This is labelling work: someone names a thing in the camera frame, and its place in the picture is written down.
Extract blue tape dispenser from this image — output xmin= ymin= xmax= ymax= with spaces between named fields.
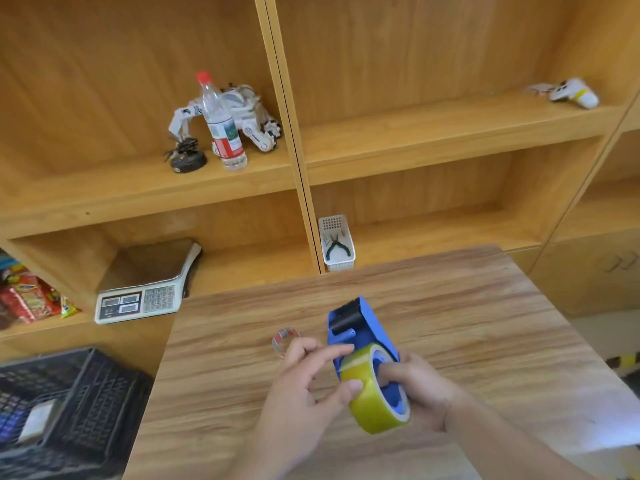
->
xmin=327 ymin=295 xmax=409 ymax=415

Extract white toy robot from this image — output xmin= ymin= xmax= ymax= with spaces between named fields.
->
xmin=167 ymin=83 xmax=283 ymax=154

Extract small white box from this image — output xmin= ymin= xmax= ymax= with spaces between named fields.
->
xmin=17 ymin=399 xmax=63 ymax=445

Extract white plastic basket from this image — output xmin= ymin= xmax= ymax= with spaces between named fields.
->
xmin=317 ymin=214 xmax=357 ymax=273

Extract yellow tape roll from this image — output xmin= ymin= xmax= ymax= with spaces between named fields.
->
xmin=339 ymin=342 xmax=412 ymax=435

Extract person's right forearm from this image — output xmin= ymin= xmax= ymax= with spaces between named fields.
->
xmin=442 ymin=397 xmax=601 ymax=480

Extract person's left hand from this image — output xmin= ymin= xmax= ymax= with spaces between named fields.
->
xmin=255 ymin=337 xmax=365 ymax=461

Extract green handled pliers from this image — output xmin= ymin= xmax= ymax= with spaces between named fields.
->
xmin=325 ymin=233 xmax=352 ymax=261

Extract red label water bottle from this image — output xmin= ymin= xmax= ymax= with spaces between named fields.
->
xmin=195 ymin=71 xmax=249 ymax=171

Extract red patterned tape core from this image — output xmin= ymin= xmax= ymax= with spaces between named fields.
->
xmin=271 ymin=327 xmax=303 ymax=359

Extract person's right hand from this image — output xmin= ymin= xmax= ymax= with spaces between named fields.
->
xmin=375 ymin=349 xmax=473 ymax=435

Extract white game controller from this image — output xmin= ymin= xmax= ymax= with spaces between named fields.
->
xmin=549 ymin=77 xmax=601 ymax=111

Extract black round spider figure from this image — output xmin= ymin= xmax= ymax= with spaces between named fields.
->
xmin=163 ymin=137 xmax=209 ymax=175

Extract red snack packet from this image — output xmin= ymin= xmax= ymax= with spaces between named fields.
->
xmin=0 ymin=272 xmax=63 ymax=327

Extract black plastic crate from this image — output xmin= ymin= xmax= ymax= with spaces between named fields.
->
xmin=0 ymin=347 xmax=153 ymax=480

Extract wooden shelf unit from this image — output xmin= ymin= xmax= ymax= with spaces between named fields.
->
xmin=0 ymin=0 xmax=640 ymax=363

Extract white digital weighing scale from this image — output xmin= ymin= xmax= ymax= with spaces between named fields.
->
xmin=93 ymin=239 xmax=203 ymax=325

